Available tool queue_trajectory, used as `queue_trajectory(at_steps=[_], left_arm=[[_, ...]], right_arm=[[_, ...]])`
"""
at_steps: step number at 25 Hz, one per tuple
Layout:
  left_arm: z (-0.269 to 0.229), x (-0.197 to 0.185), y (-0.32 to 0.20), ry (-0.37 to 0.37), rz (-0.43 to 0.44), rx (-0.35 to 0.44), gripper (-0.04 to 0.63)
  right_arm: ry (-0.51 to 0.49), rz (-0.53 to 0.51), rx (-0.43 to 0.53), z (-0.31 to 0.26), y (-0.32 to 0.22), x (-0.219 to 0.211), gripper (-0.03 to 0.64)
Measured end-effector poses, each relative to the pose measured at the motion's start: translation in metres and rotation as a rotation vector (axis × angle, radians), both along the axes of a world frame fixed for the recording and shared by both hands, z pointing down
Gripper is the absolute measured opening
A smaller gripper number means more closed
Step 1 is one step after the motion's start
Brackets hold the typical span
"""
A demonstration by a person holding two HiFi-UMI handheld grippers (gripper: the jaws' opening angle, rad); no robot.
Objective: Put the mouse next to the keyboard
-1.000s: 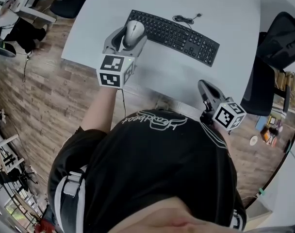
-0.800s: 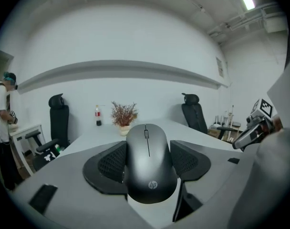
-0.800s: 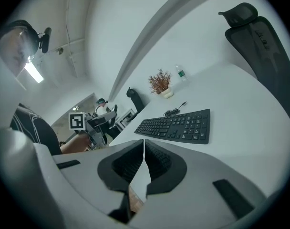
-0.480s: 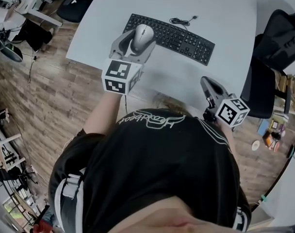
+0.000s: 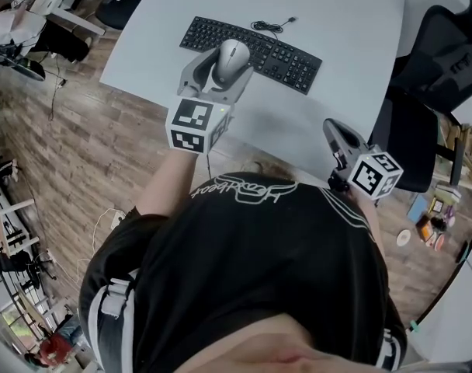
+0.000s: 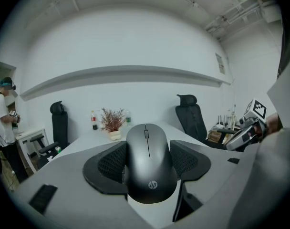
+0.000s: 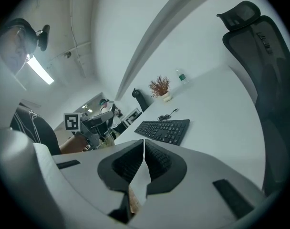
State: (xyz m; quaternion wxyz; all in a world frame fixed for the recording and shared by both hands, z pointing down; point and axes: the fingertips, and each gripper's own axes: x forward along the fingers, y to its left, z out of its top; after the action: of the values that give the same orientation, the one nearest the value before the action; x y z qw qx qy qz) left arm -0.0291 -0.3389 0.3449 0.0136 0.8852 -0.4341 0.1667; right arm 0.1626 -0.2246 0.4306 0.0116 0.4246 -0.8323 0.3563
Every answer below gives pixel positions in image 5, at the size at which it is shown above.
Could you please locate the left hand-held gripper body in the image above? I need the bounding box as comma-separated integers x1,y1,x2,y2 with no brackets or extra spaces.
165,85,237,155

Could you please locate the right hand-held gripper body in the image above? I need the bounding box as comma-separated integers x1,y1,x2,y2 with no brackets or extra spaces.
328,144,404,201

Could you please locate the grey computer mouse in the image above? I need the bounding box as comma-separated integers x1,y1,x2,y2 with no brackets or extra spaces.
211,39,251,86

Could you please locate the black keyboard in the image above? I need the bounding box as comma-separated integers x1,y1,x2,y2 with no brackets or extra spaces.
179,16,324,96

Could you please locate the person's right forearm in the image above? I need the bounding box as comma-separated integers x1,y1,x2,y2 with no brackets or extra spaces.
350,190,387,248

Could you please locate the person's left forearm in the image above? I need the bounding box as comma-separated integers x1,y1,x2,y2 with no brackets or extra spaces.
137,148,208,225

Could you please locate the black mesh office chair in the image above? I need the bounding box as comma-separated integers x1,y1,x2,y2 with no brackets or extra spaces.
370,0,472,193

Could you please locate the blue book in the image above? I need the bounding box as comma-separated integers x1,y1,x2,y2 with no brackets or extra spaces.
407,194,429,225

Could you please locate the small black office chair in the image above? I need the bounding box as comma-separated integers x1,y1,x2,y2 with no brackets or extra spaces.
95,0,156,30

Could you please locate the person's black t-shirt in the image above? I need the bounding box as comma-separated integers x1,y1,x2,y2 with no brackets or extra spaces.
78,171,410,373

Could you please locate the person's head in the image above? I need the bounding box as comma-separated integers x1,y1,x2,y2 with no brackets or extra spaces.
173,312,394,373

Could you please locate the black USB cable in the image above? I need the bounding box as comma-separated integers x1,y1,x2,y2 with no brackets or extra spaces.
250,15,300,43

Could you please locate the black floor cable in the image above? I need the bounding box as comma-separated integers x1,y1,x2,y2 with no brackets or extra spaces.
47,51,68,122

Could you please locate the white floor cable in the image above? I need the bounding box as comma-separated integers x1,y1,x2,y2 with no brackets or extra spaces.
75,207,123,287

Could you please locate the grey shoulder strap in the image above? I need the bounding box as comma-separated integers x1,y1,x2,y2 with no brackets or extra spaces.
99,277,137,319

